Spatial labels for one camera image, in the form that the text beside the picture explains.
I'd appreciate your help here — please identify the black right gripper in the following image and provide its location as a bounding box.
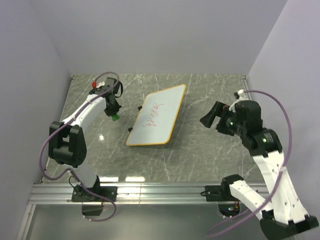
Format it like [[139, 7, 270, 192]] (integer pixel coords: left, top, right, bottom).
[[199, 100, 246, 136]]

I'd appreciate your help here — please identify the green whiteboard eraser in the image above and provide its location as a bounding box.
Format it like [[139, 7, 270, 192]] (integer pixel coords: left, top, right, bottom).
[[111, 113, 120, 122]]

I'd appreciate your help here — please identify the yellow framed whiteboard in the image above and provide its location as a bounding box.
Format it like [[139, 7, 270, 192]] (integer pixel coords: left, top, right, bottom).
[[126, 84, 187, 147]]

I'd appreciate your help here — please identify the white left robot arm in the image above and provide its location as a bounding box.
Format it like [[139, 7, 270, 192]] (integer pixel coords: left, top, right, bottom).
[[48, 77, 124, 201]]

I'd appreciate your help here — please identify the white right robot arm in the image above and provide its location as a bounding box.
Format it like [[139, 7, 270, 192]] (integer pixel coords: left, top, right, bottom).
[[200, 100, 319, 240]]

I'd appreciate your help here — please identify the aluminium right side rail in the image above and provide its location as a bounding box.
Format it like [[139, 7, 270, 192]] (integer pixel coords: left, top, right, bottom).
[[241, 75, 252, 100]]

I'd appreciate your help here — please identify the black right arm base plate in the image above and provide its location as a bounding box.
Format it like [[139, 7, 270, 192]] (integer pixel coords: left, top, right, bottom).
[[200, 185, 238, 202]]

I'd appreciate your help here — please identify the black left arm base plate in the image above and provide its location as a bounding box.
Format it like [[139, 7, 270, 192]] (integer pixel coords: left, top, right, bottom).
[[71, 185, 118, 203]]

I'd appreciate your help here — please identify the aluminium mounting rail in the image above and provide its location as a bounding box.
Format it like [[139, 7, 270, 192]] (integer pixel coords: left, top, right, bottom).
[[27, 182, 276, 206]]

